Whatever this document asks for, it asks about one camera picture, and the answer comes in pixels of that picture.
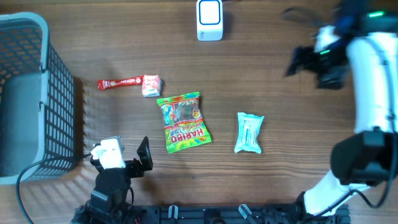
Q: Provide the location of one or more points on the grey plastic shopping basket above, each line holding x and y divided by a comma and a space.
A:
37, 102

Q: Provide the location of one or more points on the red white small packet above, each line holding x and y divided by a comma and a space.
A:
151, 85

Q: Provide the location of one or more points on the white barcode scanner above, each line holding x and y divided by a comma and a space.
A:
209, 20

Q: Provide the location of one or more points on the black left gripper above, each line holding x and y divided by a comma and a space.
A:
145, 157

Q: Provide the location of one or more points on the teal tissue packet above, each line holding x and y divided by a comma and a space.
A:
249, 126

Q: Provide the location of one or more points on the red Nescafe stick sachet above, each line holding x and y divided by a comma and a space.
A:
110, 84

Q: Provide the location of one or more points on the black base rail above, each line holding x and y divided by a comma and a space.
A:
266, 214

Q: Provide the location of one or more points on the green Haribo gummy bag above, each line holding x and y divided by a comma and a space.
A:
183, 122

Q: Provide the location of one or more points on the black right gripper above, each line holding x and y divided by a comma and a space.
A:
337, 78

